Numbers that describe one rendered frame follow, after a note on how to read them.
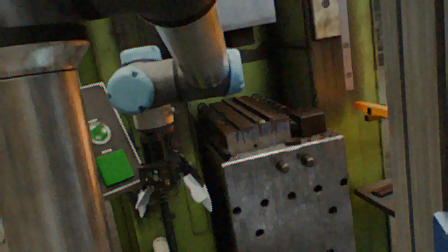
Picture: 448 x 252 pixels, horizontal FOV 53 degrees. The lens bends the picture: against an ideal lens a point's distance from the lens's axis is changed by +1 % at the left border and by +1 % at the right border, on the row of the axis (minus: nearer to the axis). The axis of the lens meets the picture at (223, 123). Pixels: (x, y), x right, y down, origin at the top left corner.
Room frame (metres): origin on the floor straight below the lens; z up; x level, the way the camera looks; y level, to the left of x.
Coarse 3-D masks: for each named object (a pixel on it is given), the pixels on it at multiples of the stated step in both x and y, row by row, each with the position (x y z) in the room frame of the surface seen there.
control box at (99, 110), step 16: (96, 96) 1.12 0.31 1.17; (96, 112) 1.10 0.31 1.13; (112, 112) 1.11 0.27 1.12; (112, 128) 1.09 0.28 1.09; (96, 144) 1.04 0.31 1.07; (112, 144) 1.06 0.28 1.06; (128, 144) 1.08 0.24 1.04; (128, 160) 1.05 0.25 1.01; (112, 192) 0.99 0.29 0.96; (0, 224) 0.86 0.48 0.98; (0, 240) 0.89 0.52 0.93
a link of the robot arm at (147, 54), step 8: (136, 48) 0.85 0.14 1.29; (144, 48) 0.82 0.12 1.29; (152, 48) 0.83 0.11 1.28; (120, 56) 0.84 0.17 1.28; (128, 56) 0.81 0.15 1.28; (136, 56) 0.81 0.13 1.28; (144, 56) 0.81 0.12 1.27; (152, 56) 0.82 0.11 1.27; (160, 56) 0.84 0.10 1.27; (128, 64) 0.80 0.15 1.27
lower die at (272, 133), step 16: (208, 112) 1.56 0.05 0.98; (224, 112) 1.48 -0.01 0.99; (240, 112) 1.42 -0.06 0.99; (272, 112) 1.36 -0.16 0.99; (224, 128) 1.31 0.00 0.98; (240, 128) 1.26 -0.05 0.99; (256, 128) 1.27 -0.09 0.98; (272, 128) 1.28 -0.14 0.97; (288, 128) 1.29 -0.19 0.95; (224, 144) 1.28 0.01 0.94; (240, 144) 1.25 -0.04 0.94; (256, 144) 1.26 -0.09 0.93; (272, 144) 1.27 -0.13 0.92
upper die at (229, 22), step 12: (228, 0) 1.26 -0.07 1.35; (240, 0) 1.27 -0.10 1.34; (252, 0) 1.27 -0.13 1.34; (264, 0) 1.28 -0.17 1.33; (228, 12) 1.26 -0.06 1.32; (240, 12) 1.27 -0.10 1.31; (252, 12) 1.27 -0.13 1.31; (264, 12) 1.28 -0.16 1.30; (228, 24) 1.26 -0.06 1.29; (240, 24) 1.27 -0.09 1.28; (252, 24) 1.27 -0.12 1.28
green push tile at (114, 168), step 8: (112, 152) 1.04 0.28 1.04; (120, 152) 1.05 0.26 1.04; (96, 160) 1.01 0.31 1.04; (104, 160) 1.02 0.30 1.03; (112, 160) 1.03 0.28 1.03; (120, 160) 1.04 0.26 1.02; (104, 168) 1.01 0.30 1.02; (112, 168) 1.02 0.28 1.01; (120, 168) 1.02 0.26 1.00; (128, 168) 1.03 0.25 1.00; (104, 176) 1.00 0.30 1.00; (112, 176) 1.00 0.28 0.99; (120, 176) 1.01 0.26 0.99; (128, 176) 1.02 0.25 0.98; (112, 184) 0.99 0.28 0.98
